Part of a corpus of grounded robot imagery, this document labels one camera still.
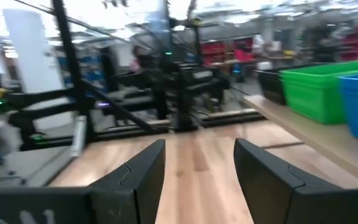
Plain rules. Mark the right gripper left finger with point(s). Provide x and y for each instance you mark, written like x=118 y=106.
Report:
x=135 y=196

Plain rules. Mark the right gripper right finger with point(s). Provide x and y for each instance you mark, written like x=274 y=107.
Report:
x=272 y=193

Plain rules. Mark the green slotted plastic basket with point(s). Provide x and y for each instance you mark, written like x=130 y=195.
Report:
x=322 y=68
x=322 y=73
x=312 y=102

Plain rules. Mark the black slotted plastic basket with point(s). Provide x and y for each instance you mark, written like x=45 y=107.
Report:
x=269 y=76
x=270 y=93
x=269 y=72

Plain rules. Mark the wooden shelf black metal frame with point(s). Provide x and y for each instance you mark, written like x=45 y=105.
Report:
x=322 y=137

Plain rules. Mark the black aluminium rig frame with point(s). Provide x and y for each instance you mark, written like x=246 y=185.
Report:
x=70 y=62

